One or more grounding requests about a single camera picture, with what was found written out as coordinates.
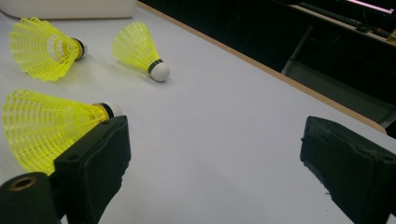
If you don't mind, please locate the white box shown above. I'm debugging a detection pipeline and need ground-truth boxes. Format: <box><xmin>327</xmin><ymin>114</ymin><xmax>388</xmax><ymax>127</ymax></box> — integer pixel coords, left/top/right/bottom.
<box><xmin>0</xmin><ymin>0</ymin><xmax>138</xmax><ymax>21</ymax></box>

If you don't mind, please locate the grey metal stand bar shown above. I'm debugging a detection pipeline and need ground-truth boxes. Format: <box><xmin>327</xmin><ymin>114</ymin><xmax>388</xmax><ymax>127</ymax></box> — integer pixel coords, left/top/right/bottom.
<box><xmin>280</xmin><ymin>24</ymin><xmax>314</xmax><ymax>76</ymax></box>

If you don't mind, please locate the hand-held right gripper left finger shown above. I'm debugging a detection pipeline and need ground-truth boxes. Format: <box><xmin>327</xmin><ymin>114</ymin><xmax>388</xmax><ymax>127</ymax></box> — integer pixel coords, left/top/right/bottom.
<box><xmin>53</xmin><ymin>115</ymin><xmax>132</xmax><ymax>224</ymax></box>

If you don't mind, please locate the dark desk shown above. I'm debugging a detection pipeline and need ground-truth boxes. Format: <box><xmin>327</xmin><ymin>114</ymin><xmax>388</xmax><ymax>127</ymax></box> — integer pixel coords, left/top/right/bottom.
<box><xmin>289</xmin><ymin>0</ymin><xmax>396</xmax><ymax>48</ymax></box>

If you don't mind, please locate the black keyboard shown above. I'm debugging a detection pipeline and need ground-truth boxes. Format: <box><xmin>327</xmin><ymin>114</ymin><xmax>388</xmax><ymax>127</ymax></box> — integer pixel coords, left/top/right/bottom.
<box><xmin>298</xmin><ymin>2</ymin><xmax>372</xmax><ymax>32</ymax></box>

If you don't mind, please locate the grey panel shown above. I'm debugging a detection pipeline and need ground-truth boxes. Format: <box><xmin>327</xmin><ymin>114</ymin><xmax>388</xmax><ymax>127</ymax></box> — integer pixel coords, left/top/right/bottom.
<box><xmin>284</xmin><ymin>60</ymin><xmax>396</xmax><ymax>129</ymax></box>

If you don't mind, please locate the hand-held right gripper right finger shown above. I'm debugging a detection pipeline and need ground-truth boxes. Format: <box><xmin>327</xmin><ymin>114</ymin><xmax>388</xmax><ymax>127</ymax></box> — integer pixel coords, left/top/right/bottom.
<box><xmin>299</xmin><ymin>115</ymin><xmax>396</xmax><ymax>224</ymax></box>

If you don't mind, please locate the yellow plastic shuttlecock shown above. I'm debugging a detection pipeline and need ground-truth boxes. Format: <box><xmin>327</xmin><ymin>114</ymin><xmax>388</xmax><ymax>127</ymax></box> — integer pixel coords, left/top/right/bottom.
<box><xmin>8</xmin><ymin>17</ymin><xmax>89</xmax><ymax>83</ymax></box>
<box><xmin>2</xmin><ymin>89</ymin><xmax>123</xmax><ymax>176</ymax></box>
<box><xmin>111</xmin><ymin>21</ymin><xmax>171</xmax><ymax>83</ymax></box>

